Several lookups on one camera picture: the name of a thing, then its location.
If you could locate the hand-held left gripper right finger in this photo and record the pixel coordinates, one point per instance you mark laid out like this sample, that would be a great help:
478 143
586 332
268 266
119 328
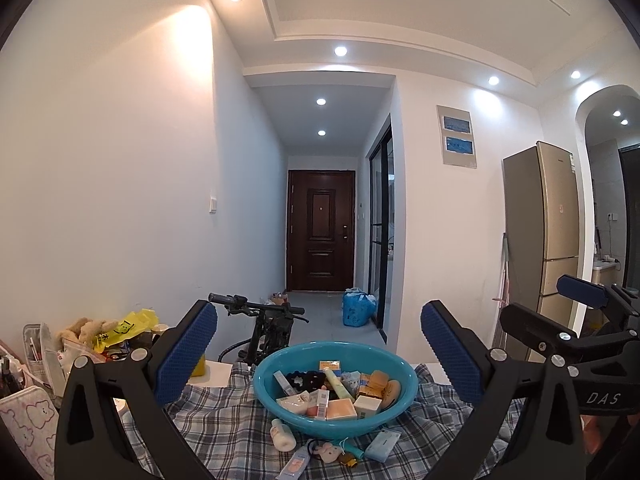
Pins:
452 355

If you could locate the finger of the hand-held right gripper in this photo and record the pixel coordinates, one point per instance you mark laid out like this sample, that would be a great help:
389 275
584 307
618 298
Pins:
525 325
580 290

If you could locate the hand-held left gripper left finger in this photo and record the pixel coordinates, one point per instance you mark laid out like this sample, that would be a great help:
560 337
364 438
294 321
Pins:
187 355

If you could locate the orange translucent plastic box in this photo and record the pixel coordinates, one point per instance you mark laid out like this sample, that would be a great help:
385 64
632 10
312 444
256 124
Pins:
380 379

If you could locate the blue plastic basin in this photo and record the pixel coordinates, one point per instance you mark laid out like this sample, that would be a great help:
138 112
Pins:
320 427

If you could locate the person's right hand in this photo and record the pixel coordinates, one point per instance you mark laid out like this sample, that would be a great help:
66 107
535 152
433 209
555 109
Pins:
597 432

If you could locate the yellow block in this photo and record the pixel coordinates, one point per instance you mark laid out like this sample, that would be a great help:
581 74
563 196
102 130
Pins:
200 366

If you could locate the wooden vanity cabinet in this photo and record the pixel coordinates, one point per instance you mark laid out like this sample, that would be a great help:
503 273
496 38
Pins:
605 275

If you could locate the white cup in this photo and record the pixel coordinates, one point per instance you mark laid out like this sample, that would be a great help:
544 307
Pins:
160 329

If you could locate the yellow plastic bag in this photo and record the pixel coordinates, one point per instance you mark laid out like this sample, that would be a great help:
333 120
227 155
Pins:
127 327

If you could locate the plaid cloth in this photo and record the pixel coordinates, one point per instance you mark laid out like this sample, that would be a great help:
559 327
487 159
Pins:
225 410

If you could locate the gold refrigerator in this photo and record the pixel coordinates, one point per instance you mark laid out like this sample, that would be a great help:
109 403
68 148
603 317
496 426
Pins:
540 235

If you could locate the folded drying rack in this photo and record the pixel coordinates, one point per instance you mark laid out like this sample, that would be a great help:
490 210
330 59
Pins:
505 260

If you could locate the beige oval case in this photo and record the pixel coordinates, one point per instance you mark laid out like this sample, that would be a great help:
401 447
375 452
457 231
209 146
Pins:
392 394

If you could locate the black bicycle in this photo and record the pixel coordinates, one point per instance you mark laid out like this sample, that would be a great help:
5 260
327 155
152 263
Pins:
272 332

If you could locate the yellow blue cigarette pack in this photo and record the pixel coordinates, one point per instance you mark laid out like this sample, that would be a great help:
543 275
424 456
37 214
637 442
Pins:
367 387
330 365

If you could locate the small white carton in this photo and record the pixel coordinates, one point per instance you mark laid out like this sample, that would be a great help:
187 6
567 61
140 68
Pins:
367 406

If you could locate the grey silver tube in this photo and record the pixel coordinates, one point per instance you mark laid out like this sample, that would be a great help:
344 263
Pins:
285 382

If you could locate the clear plastic packet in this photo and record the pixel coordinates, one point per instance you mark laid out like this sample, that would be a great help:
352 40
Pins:
352 381

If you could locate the blue woven bag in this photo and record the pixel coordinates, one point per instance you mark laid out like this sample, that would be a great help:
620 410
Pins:
357 310

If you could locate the brown paper bag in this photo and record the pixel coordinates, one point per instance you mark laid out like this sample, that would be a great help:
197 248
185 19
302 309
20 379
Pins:
279 300

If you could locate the beige plush toy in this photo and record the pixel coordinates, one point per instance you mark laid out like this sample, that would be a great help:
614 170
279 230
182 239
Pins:
82 330

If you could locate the clear zip bag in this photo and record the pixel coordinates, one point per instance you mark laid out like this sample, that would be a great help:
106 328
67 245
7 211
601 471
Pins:
77 356

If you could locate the blue packet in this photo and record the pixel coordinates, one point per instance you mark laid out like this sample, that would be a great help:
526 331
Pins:
382 445

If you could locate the black plush toy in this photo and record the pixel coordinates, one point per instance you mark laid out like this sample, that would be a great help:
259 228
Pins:
305 379

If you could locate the cream green tube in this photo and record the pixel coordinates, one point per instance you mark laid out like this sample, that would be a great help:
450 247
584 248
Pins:
335 385

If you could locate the small white bottle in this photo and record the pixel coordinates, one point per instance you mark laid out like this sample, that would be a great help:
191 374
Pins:
282 435

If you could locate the orange white carton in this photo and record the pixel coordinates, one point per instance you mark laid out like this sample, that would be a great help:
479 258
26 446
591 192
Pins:
340 410

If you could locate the black framed glass door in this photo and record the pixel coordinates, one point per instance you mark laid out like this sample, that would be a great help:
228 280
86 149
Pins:
380 235

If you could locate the small pink white box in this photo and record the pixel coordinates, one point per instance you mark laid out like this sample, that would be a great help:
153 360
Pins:
320 402

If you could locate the clear mesh pencil case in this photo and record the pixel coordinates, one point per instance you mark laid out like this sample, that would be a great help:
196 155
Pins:
40 347

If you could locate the blue white tube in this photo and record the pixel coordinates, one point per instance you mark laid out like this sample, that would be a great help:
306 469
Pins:
295 465

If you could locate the pink bear print pouch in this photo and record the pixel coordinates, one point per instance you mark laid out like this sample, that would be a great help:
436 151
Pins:
25 420

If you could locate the grey electrical panel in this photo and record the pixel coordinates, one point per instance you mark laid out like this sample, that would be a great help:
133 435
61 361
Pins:
452 158

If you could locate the dark brown door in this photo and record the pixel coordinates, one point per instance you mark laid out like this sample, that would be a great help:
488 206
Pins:
320 230

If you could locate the white light switch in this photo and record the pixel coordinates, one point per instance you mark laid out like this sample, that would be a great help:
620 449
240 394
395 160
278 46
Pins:
214 203

